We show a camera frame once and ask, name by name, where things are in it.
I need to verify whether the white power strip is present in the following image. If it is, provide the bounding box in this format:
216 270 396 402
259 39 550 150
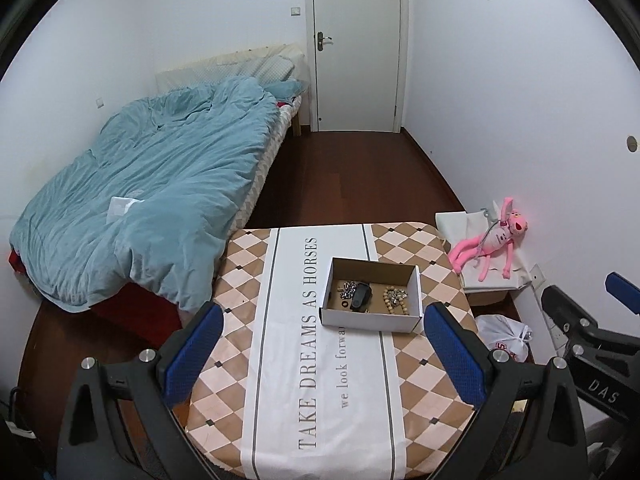
529 263 568 346

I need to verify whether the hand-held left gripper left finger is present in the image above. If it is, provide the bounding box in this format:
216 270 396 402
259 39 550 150
56 301 224 480

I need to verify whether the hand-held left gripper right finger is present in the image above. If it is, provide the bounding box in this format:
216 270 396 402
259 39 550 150
423 301 587 480

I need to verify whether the wooden bed frame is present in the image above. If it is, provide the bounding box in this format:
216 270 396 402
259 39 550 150
235 95 304 226

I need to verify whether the bed with blue duvet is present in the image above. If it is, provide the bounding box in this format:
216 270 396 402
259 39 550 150
10 76 303 313

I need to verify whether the cream headboard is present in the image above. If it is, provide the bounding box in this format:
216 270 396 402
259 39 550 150
155 44 306 93

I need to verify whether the white paper sheet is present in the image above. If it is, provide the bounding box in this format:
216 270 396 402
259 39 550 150
107 196 146 221

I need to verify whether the red bed sheet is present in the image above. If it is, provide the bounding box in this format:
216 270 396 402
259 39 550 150
7 250 182 332

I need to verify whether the pink plush toy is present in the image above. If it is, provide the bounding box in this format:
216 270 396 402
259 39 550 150
448 197 528 282

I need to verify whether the patterned pillow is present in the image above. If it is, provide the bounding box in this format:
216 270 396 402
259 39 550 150
245 54 296 83

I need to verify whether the white cardboard box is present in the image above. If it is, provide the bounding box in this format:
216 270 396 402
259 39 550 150
320 257 424 334

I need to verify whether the wooden bead bracelet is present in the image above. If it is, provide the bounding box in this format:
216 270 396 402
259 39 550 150
382 286 408 315

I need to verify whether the white door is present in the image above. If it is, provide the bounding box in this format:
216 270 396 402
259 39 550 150
312 0 402 133

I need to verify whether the white plastic bag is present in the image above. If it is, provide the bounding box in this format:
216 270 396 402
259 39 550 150
475 314 533 363

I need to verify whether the black cable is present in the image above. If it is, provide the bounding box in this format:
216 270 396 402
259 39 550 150
6 385 25 433

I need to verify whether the black clip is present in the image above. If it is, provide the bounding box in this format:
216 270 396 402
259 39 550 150
350 284 373 311

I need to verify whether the checked printed tablecloth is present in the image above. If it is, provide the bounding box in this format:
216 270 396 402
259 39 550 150
185 222 478 478

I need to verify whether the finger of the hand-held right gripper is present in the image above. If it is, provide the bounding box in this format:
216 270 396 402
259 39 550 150
542 285 601 343
605 272 640 306

